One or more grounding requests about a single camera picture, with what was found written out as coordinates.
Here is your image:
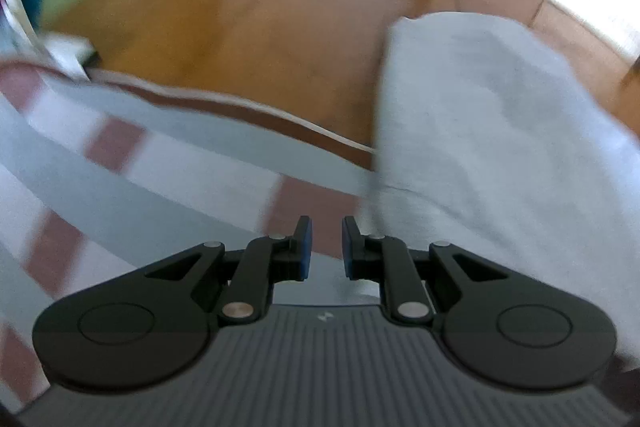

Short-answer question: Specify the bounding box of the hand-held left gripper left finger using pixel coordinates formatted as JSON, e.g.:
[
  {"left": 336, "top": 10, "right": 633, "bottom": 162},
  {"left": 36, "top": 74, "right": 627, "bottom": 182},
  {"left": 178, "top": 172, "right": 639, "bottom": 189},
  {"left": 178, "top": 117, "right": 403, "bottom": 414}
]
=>
[{"left": 144, "top": 215, "right": 314, "bottom": 326}]

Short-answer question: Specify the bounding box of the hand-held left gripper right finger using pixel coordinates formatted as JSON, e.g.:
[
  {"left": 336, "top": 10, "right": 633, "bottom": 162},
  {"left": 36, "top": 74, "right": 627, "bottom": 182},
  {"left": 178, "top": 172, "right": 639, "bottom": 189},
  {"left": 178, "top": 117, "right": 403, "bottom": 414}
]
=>
[{"left": 341, "top": 215, "right": 511, "bottom": 326}]

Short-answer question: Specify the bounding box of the light grey garment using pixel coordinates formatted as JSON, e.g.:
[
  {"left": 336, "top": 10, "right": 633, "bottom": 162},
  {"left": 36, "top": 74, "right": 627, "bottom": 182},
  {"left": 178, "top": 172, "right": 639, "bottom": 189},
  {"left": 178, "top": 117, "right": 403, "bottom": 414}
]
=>
[{"left": 360, "top": 11, "right": 640, "bottom": 358}]

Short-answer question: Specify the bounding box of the grey white red checked blanket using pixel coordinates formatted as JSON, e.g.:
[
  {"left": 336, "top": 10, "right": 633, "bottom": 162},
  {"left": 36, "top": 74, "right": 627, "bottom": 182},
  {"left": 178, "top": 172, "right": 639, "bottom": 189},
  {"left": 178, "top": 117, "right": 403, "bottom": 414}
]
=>
[{"left": 0, "top": 57, "right": 382, "bottom": 418}]

